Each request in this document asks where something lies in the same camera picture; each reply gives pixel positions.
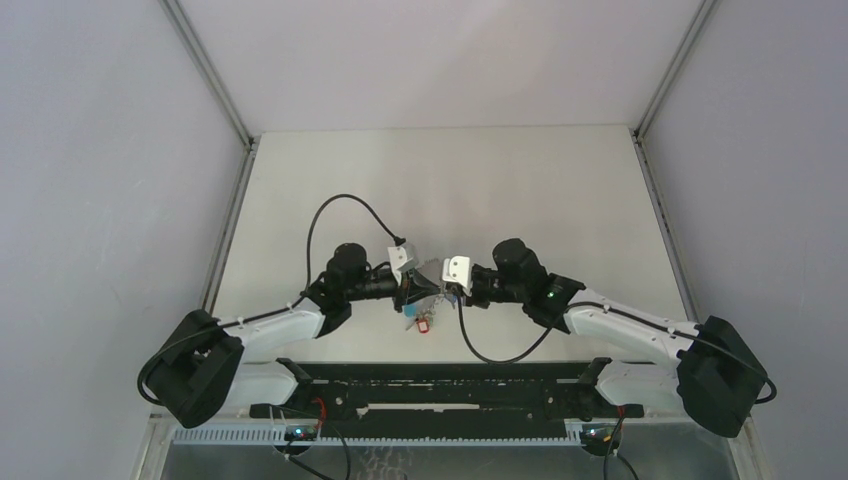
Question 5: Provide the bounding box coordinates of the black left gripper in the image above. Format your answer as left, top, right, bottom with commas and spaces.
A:
345, 268, 439, 313

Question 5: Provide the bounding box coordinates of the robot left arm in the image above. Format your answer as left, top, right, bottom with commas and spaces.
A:
137, 243, 443, 428

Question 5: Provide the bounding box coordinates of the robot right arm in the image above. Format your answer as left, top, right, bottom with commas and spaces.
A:
441, 238, 778, 438

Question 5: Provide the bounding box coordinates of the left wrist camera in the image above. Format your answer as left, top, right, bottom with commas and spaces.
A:
387, 241, 419, 274

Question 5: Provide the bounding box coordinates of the left camera cable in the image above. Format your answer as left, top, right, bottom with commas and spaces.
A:
305, 193, 407, 293

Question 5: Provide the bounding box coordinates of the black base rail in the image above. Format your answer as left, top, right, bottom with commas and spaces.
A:
249, 362, 645, 438

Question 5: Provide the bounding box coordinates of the white slotted cable duct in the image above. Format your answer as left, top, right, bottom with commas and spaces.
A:
171, 424, 584, 447

